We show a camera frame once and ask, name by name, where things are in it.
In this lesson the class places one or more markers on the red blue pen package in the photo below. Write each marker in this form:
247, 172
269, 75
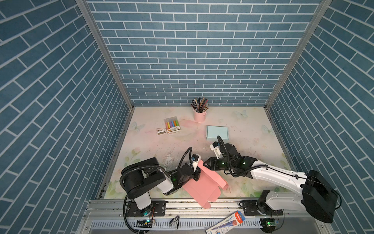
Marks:
227, 224

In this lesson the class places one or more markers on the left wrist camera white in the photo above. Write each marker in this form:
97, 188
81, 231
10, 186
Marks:
195, 160

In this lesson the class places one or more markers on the black metal clip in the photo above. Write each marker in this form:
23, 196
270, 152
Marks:
174, 223

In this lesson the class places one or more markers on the pink paper box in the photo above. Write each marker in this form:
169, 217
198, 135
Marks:
207, 189

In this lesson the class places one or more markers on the pink metal pencil cup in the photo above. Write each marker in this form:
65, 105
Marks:
199, 117

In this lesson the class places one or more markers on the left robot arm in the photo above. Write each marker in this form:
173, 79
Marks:
138, 179

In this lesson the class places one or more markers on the small green circuit board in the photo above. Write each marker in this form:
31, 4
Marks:
143, 223

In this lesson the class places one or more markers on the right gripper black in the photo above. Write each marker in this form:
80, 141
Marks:
212, 165

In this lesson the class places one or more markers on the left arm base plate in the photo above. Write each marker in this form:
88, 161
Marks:
157, 208

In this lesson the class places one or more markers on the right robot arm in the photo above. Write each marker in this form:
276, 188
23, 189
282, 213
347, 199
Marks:
307, 192

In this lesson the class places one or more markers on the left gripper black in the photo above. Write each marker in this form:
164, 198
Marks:
197, 173

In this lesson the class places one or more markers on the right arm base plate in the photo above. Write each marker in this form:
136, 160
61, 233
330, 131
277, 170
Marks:
251, 208

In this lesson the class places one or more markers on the clear highlighter marker pack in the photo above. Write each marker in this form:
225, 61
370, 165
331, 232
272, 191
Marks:
172, 125

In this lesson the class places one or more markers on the small white eraser box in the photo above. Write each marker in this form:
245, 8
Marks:
161, 131

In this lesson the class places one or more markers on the bundle of coloured pencils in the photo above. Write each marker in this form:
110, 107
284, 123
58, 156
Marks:
199, 104

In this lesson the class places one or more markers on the round black device green light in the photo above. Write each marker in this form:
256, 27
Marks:
268, 225

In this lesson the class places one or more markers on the light blue paper box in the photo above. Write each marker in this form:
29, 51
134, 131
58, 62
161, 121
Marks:
212, 132

